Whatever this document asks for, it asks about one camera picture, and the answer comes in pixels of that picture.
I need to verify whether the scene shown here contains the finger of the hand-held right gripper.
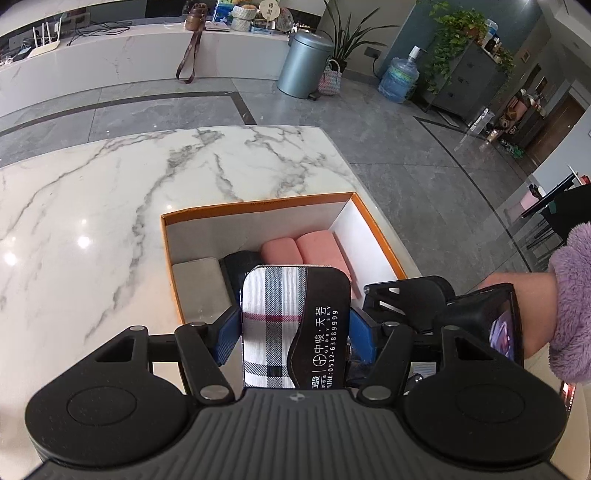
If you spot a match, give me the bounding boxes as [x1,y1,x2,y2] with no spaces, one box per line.
[363,279,416,325]

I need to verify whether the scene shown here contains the grey trash bin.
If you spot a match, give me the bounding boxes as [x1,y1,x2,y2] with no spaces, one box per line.
[276,30,335,100]

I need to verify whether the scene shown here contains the wooden door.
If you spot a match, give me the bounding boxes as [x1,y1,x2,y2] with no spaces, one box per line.
[525,96,586,163]

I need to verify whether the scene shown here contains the plaid tin case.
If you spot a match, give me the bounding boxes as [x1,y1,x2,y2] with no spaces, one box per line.
[240,264,352,391]

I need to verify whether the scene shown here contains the blue water jug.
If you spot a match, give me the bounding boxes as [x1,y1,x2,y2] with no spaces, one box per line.
[378,45,421,104]

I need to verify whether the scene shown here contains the dark side table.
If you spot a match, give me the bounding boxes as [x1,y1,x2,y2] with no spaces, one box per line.
[521,173,591,252]

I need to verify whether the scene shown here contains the woven basket bag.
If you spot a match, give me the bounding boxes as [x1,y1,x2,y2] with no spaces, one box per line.
[318,58,345,97]

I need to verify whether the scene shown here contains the white marble counter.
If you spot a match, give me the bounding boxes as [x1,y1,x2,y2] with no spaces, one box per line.
[0,19,303,118]

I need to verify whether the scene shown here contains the black object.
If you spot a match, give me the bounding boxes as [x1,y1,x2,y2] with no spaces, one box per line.
[222,250,265,306]

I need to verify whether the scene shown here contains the person's right forearm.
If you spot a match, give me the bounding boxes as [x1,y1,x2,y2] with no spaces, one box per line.
[478,224,591,385]

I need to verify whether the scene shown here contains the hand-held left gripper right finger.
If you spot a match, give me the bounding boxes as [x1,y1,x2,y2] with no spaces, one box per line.
[348,306,498,403]

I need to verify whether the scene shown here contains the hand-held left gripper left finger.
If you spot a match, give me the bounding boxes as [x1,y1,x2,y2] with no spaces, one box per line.
[93,304,243,403]

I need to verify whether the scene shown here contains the colourful printed box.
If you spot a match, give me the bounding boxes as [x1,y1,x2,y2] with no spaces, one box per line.
[213,0,242,22]

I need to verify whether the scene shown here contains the orange cardboard box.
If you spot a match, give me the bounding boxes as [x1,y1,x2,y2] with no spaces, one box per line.
[160,191,409,326]

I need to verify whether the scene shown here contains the white router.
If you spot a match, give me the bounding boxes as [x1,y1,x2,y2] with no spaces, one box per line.
[28,13,64,59]

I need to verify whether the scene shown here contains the long-leaf potted plant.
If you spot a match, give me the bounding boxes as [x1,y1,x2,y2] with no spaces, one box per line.
[322,0,386,77]

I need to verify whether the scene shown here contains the brown strap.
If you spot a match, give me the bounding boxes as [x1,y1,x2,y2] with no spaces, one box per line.
[175,28,205,85]

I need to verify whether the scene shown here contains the brown jar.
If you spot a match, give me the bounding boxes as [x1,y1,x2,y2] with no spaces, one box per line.
[185,2,209,31]

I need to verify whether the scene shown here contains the grey metal cabinet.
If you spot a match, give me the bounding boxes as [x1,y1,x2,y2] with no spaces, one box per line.
[426,39,509,124]

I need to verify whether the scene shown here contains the clear grey plastic box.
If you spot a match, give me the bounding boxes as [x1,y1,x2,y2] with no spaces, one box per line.
[172,257,232,324]

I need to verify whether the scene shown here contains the leafy trailing plant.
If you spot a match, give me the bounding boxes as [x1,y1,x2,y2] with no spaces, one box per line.
[417,0,515,95]

